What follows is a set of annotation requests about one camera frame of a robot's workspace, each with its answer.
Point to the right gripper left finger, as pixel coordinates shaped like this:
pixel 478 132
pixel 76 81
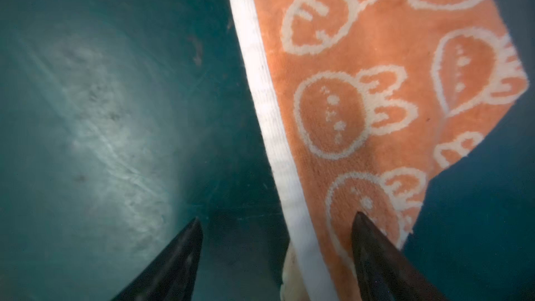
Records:
pixel 172 274

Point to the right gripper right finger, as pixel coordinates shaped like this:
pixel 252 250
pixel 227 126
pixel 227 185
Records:
pixel 382 271

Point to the orange bunny pattern towel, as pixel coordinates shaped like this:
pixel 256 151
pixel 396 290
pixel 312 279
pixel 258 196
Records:
pixel 361 103

